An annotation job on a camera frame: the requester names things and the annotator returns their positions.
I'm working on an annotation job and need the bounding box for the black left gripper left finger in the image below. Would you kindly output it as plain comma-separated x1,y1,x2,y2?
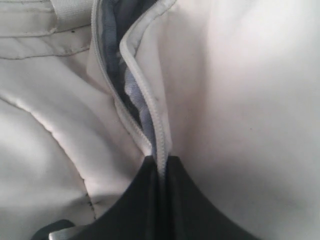
32,156,158,240

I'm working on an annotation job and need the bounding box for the cream fabric duffel bag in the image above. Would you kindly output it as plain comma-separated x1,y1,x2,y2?
0,0,320,240

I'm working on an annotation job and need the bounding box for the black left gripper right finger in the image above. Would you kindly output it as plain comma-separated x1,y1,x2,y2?
165,156,257,240

